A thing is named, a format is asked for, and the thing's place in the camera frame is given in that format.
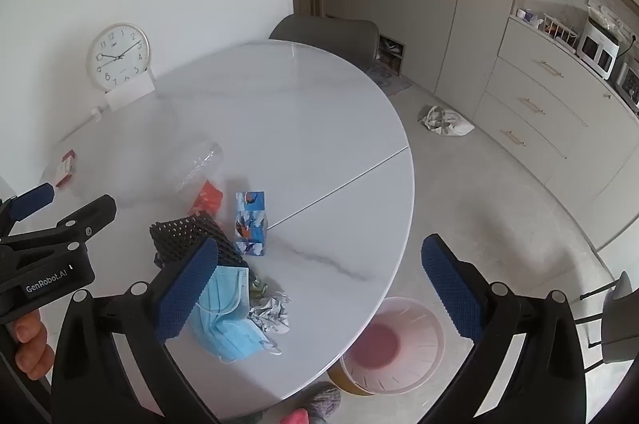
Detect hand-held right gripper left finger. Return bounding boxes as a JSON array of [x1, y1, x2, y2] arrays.
[[50, 235, 223, 424]]

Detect grey chair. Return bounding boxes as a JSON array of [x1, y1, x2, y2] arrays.
[[268, 15, 380, 68], [574, 271, 639, 372]]

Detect person's left hand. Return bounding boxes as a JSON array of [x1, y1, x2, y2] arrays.
[[6, 309, 56, 381]]

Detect black mesh sleeve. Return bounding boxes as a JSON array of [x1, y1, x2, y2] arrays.
[[150, 210, 249, 275]]

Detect red wrapper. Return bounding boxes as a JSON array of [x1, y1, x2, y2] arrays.
[[187, 181, 224, 218]]

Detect white round wall clock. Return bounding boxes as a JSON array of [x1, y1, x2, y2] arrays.
[[86, 23, 151, 93]]

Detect white wire rack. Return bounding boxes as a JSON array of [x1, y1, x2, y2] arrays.
[[542, 15, 582, 50]]

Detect white card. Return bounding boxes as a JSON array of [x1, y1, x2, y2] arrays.
[[105, 72, 157, 111]]

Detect clear plastic cup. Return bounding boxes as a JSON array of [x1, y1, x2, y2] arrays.
[[172, 142, 224, 192]]

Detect blue patterned carton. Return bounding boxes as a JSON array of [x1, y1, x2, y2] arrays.
[[234, 190, 269, 258]]

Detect white tote bag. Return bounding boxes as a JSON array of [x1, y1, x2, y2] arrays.
[[418, 105, 475, 137]]

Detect shoes in cabinet niche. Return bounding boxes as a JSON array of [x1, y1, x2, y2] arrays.
[[377, 36, 405, 75]]

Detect crumpled silver foil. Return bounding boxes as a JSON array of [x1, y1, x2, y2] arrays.
[[248, 291, 291, 336]]

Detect tall beige cabinet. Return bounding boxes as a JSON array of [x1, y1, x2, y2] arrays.
[[324, 0, 530, 98]]

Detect patterned door mat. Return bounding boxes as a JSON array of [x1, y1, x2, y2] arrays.
[[367, 63, 413, 95]]

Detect blue face mask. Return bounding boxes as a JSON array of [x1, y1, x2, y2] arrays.
[[192, 265, 281, 362]]

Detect clear plastic bag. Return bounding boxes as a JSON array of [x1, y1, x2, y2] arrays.
[[586, 0, 627, 38]]

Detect dark countertop appliance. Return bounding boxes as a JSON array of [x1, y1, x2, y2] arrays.
[[616, 59, 639, 113]]

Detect person's quilted pants leg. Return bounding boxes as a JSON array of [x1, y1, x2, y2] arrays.
[[304, 381, 343, 422]]

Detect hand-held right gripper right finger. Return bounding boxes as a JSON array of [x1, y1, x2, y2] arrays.
[[413, 233, 588, 424]]

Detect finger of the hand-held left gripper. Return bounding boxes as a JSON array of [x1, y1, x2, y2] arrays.
[[0, 194, 118, 251], [0, 183, 56, 238]]

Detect white slotted plastic bin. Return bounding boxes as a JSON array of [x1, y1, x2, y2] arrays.
[[327, 297, 446, 396]]

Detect red and white small box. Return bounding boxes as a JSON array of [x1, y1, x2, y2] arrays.
[[52, 149, 78, 189]]

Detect white toaster oven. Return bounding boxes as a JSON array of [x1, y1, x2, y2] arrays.
[[578, 17, 622, 80]]

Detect white jar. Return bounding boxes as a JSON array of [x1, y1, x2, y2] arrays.
[[516, 7, 542, 28]]

